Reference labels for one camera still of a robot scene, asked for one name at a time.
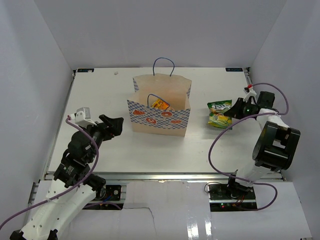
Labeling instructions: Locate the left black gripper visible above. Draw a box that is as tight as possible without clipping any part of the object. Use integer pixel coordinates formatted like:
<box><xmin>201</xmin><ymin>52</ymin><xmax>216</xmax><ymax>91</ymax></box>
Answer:
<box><xmin>80</xmin><ymin>114</ymin><xmax>124</xmax><ymax>162</ymax></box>

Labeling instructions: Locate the green candy bag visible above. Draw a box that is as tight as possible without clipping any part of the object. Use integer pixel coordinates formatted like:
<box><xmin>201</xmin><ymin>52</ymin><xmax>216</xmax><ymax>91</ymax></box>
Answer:
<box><xmin>207</xmin><ymin>99</ymin><xmax>232</xmax><ymax>129</ymax></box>

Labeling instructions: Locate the checkered paper bag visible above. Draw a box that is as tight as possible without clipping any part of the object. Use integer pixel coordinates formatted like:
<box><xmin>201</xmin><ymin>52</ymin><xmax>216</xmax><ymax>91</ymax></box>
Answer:
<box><xmin>127</xmin><ymin>62</ymin><xmax>192</xmax><ymax>137</ymax></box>

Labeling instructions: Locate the orange snack pouch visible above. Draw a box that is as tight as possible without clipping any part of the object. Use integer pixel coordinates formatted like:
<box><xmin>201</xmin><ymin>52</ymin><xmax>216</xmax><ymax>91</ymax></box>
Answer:
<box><xmin>151</xmin><ymin>98</ymin><xmax>172</xmax><ymax>111</ymax></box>

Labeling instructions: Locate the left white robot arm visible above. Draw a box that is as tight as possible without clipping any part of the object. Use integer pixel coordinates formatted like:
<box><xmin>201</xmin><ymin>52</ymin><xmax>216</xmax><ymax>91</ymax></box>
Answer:
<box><xmin>9</xmin><ymin>113</ymin><xmax>124</xmax><ymax>240</ymax></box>

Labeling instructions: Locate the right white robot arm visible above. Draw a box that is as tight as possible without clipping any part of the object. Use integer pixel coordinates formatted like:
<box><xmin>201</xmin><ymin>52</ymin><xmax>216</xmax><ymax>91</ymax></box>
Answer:
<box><xmin>224</xmin><ymin>87</ymin><xmax>301</xmax><ymax>200</ymax></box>

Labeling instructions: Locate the right blue corner label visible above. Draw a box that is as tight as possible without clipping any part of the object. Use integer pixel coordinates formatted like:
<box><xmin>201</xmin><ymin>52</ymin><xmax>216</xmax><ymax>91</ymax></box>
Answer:
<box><xmin>225</xmin><ymin>67</ymin><xmax>243</xmax><ymax>72</ymax></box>

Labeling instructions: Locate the blue corner label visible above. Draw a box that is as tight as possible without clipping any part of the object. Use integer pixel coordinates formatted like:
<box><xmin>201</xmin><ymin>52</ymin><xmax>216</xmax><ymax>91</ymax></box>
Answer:
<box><xmin>225</xmin><ymin>67</ymin><xmax>243</xmax><ymax>72</ymax></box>
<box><xmin>76</xmin><ymin>68</ymin><xmax>95</xmax><ymax>73</ymax></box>

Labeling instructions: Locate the left blue corner label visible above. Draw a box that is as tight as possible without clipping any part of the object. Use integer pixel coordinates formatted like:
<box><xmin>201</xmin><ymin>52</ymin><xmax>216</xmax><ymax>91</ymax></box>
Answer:
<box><xmin>76</xmin><ymin>68</ymin><xmax>95</xmax><ymax>73</ymax></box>

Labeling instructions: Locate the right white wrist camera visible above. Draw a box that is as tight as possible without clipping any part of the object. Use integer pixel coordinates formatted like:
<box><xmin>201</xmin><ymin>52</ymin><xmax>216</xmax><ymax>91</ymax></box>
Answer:
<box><xmin>243</xmin><ymin>84</ymin><xmax>257</xmax><ymax>104</ymax></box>

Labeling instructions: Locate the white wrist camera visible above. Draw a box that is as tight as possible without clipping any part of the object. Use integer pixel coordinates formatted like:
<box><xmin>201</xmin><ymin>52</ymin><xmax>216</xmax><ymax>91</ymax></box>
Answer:
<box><xmin>243</xmin><ymin>84</ymin><xmax>257</xmax><ymax>104</ymax></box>
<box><xmin>67</xmin><ymin>107</ymin><xmax>97</xmax><ymax>128</ymax></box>

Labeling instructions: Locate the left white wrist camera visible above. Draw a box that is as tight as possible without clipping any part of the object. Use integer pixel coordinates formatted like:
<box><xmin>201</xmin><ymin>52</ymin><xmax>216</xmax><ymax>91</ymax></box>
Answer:
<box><xmin>67</xmin><ymin>107</ymin><xmax>97</xmax><ymax>128</ymax></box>

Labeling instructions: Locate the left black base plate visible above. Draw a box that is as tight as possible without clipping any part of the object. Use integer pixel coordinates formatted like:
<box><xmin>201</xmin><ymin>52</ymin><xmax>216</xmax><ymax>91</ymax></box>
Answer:
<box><xmin>83</xmin><ymin>185</ymin><xmax>123</xmax><ymax>211</ymax></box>

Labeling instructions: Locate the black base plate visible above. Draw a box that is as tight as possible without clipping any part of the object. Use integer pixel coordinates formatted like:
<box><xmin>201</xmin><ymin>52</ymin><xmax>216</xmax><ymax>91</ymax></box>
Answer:
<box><xmin>203</xmin><ymin>182</ymin><xmax>258</xmax><ymax>213</ymax></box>
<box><xmin>83</xmin><ymin>185</ymin><xmax>123</xmax><ymax>211</ymax></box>

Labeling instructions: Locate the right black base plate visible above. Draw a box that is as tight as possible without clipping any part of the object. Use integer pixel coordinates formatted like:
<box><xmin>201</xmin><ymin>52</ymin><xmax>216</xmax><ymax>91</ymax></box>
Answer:
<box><xmin>203</xmin><ymin>182</ymin><xmax>258</xmax><ymax>213</ymax></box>

